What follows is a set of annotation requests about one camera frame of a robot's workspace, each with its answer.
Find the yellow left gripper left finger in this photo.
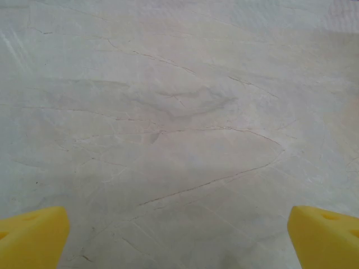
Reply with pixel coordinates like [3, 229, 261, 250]
[0, 206, 70, 269]

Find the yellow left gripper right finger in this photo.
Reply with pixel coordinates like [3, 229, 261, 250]
[287, 205, 359, 269]

